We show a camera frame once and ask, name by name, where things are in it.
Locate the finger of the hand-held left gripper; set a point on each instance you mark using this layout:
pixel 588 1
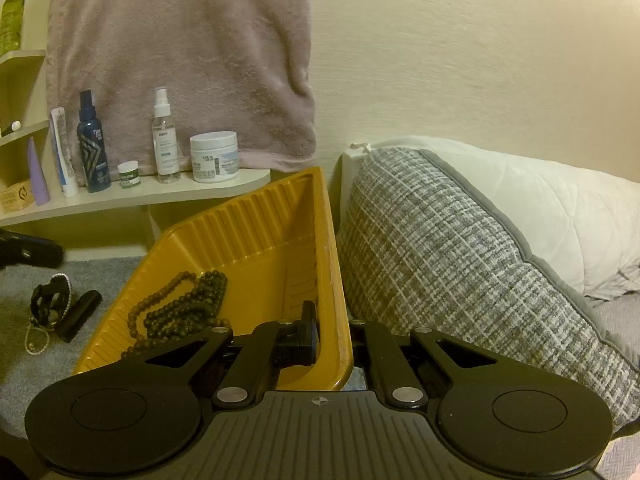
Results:
pixel 11 247
pixel 47 254

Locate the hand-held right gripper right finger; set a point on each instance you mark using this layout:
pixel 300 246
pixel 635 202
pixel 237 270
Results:
pixel 372 345

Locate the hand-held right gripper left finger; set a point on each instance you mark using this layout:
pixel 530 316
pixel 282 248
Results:
pixel 307 332

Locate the black tube case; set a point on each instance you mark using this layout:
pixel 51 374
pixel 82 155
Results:
pixel 80 315

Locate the orange plastic tray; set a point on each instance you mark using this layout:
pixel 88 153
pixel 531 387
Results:
pixel 280 220

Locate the small cardboard box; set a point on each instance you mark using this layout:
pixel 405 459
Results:
pixel 15 197

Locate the purple tube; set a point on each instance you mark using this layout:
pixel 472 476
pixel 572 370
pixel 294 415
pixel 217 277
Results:
pixel 39 180

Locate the white and blue tube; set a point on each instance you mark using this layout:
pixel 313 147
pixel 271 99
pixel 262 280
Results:
pixel 65 160

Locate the dark blue spray bottle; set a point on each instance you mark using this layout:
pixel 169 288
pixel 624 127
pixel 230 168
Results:
pixel 93 155

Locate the small green label jar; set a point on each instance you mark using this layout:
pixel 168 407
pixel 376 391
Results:
pixel 129 176

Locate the grey woven cushion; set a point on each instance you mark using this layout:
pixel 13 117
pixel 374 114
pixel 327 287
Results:
pixel 450 260

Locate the cream shelf unit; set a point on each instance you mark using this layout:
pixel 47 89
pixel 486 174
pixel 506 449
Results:
pixel 150 195

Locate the black tube white cap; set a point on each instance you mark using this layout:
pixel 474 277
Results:
pixel 16 124

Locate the grey fluffy mat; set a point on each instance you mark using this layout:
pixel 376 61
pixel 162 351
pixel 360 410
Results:
pixel 20 380

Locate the clear spray bottle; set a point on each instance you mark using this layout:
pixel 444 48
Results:
pixel 166 150

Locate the white cream jar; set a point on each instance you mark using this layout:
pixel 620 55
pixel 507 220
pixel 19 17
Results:
pixel 215 157

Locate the green bottle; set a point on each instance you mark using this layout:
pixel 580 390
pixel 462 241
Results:
pixel 11 25

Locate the pink hanging towel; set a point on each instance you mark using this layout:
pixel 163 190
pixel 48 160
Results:
pixel 175 60

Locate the white quilted pillow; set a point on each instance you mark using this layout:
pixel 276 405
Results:
pixel 550 195

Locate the pink patterned bedsheet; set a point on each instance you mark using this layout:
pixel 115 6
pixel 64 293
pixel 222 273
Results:
pixel 620 320

